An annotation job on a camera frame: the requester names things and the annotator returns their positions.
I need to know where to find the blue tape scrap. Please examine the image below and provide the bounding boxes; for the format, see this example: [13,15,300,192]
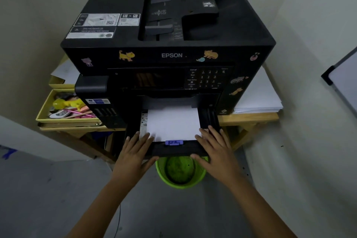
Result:
[1,147,18,160]

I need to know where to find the green plastic bucket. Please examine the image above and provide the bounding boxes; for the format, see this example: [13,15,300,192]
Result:
[155,156,209,190]

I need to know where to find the white paper sheets in tray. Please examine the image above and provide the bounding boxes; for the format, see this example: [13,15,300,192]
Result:
[146,107,202,143]

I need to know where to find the thin black floor cable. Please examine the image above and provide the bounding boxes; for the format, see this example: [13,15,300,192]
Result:
[113,204,122,238]

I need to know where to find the person's left hand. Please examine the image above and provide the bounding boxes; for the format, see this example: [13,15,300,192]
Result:
[111,131,160,188]

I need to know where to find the black multifunction printer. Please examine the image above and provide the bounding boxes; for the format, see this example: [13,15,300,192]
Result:
[60,0,276,129]

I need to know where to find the person's right forearm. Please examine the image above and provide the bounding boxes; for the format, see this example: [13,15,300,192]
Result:
[225,175,298,238]

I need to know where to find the black printer paper tray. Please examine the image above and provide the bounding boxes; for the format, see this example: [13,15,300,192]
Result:
[125,107,223,160]

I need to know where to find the whiteboard with black corner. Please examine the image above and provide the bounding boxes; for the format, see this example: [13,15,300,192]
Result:
[321,46,357,116]

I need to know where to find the wooden table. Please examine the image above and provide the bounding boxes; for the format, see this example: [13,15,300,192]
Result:
[38,54,280,163]

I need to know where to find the yellow tray with paper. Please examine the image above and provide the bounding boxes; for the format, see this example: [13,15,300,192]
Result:
[49,55,76,89]

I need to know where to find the yellow plastic toy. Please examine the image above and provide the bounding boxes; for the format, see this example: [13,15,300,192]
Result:
[53,98,86,111]

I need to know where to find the person's left forearm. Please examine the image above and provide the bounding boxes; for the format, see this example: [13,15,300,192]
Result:
[65,175,143,238]

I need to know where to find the pink pen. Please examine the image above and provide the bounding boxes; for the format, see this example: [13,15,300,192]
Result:
[62,108,96,118]

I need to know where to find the large stack of white paper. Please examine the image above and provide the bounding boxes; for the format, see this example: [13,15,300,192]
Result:
[232,66,284,115]

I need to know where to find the yellow tray with stationery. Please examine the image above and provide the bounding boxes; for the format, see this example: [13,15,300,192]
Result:
[35,88,102,123]

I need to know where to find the person's right hand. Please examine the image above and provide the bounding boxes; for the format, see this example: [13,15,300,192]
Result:
[190,125,243,188]

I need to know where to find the loose white paper sheet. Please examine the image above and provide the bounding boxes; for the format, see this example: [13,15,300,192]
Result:
[51,58,81,85]

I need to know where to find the white oval stationery item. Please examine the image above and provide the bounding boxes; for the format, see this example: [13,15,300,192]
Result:
[49,110,72,119]

